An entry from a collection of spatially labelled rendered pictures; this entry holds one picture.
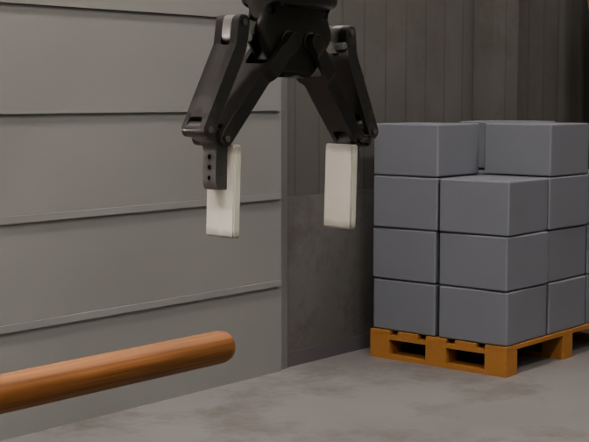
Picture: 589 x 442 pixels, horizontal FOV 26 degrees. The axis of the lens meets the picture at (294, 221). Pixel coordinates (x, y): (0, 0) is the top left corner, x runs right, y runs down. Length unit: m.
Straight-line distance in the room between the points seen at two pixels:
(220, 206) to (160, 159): 4.97
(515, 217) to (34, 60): 2.57
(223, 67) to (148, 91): 4.93
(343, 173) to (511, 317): 5.57
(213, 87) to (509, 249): 5.63
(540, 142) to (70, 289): 2.67
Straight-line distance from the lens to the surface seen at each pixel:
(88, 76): 5.63
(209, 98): 0.94
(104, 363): 1.06
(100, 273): 5.72
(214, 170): 0.95
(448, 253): 6.71
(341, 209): 1.06
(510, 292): 6.58
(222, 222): 0.96
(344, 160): 1.05
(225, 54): 0.95
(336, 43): 1.05
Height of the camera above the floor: 1.42
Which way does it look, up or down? 6 degrees down
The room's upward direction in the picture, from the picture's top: straight up
